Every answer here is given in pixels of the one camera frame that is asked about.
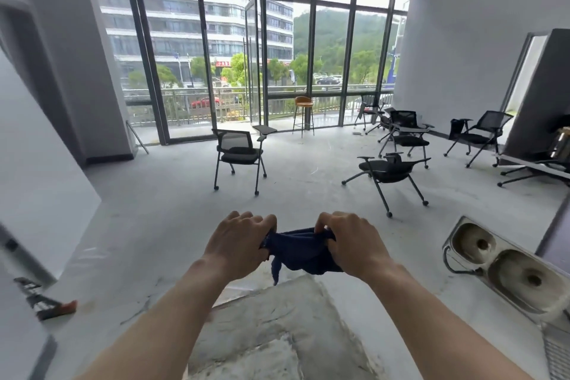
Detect ribbed metal drainboard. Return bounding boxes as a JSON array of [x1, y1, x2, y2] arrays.
[[541, 321, 570, 380]]

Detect black folded-back office chair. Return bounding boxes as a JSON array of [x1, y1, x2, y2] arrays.
[[341, 152, 432, 219]]

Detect black window frame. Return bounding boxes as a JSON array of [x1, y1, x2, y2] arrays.
[[87, 0, 415, 146]]

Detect dark grey cabinet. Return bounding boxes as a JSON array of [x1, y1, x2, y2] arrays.
[[502, 28, 570, 163]]

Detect metal balcony railing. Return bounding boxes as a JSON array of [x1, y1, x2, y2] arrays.
[[122, 83, 396, 124]]

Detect dark blue cloth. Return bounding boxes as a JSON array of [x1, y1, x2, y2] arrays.
[[260, 227, 344, 286]]

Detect black mesh office chair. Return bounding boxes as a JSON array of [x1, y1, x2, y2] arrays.
[[354, 95, 386, 136], [378, 110, 436, 170], [444, 110, 514, 169]]

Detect black mesh chair with tablet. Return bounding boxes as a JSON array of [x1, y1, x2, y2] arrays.
[[212, 124, 278, 197]]

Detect person's right hand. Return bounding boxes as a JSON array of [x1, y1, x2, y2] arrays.
[[314, 211, 395, 282]]

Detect person's left hand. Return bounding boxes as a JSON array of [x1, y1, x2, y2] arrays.
[[202, 210, 278, 281]]

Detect orange seat bar stool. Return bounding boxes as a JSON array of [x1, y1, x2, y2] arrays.
[[292, 96, 315, 138]]

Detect stainless steel double sink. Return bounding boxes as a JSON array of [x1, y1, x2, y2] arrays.
[[442, 216, 570, 328]]

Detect person's left forearm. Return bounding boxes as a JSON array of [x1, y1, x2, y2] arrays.
[[75, 255, 232, 380]]

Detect red-handled black tool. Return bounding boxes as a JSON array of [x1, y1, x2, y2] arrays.
[[13, 276, 78, 322]]

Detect black office chair base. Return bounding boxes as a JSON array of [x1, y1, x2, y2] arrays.
[[496, 156, 570, 189]]

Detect person's right forearm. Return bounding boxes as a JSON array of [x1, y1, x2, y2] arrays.
[[363, 259, 537, 380]]

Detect leaning metal bar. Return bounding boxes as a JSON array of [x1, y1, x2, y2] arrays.
[[126, 120, 150, 156]]

